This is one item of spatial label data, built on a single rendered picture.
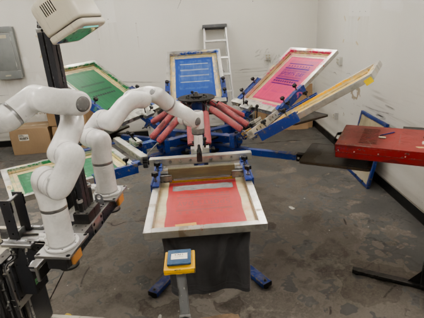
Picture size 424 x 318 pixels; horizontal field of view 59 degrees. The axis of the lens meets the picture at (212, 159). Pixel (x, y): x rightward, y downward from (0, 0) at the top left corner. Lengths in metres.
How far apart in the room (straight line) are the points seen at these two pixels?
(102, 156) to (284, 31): 5.00
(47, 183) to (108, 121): 0.56
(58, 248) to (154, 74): 5.05
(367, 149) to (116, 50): 4.71
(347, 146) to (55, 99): 1.78
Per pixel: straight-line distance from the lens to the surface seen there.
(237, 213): 1.95
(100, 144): 1.76
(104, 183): 1.84
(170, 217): 1.96
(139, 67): 6.35
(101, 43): 6.41
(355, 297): 2.99
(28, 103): 1.33
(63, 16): 1.40
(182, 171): 2.28
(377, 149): 2.48
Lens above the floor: 1.92
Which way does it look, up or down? 21 degrees down
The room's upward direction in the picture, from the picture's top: 4 degrees counter-clockwise
